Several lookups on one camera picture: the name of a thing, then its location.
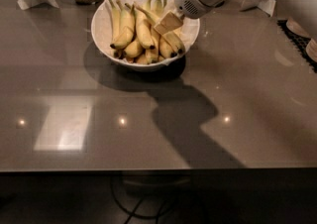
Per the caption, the long diagonal yellow banana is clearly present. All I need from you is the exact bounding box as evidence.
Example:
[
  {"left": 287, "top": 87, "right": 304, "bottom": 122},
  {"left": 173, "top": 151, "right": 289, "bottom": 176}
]
[{"left": 134, "top": 3, "right": 185, "bottom": 55}]

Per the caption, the back upright yellow banana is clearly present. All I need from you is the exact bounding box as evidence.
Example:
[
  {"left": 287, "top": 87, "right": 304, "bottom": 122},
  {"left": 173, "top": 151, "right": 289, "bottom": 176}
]
[{"left": 153, "top": 0, "right": 167, "bottom": 16}]

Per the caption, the central yellow banana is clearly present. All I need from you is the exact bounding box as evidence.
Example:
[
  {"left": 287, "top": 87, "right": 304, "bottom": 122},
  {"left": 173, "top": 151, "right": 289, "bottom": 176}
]
[{"left": 135, "top": 9, "right": 155, "bottom": 50}]

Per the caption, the curved yellow banana left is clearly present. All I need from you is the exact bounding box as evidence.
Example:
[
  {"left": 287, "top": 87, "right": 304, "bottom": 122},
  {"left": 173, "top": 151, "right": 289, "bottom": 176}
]
[{"left": 110, "top": 0, "right": 135, "bottom": 50}]

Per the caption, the lower front yellow banana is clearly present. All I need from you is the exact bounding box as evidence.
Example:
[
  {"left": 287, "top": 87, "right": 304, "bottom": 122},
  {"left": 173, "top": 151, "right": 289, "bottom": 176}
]
[{"left": 123, "top": 38, "right": 144, "bottom": 58}]

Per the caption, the left thin yellow banana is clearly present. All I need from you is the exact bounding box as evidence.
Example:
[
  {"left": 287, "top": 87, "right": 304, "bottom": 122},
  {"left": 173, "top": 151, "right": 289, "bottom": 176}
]
[{"left": 108, "top": 0, "right": 121, "bottom": 40}]

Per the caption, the white ceramic bowl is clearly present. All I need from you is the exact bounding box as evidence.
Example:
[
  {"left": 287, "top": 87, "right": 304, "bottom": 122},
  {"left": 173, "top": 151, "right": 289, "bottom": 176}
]
[{"left": 91, "top": 0, "right": 200, "bottom": 71}]

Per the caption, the white paper sign right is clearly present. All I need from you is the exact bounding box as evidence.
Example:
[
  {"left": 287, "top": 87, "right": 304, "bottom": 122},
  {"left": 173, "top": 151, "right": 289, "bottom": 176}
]
[{"left": 240, "top": 0, "right": 276, "bottom": 17}]

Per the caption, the black mesh mat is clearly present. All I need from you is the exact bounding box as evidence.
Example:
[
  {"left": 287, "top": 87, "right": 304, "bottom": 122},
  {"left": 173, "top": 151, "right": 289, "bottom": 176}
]
[{"left": 277, "top": 20, "right": 317, "bottom": 73}]

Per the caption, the black floor cable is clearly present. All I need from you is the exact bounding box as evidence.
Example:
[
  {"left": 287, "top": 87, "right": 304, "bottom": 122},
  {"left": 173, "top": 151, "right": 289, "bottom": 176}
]
[{"left": 109, "top": 174, "right": 172, "bottom": 224}]

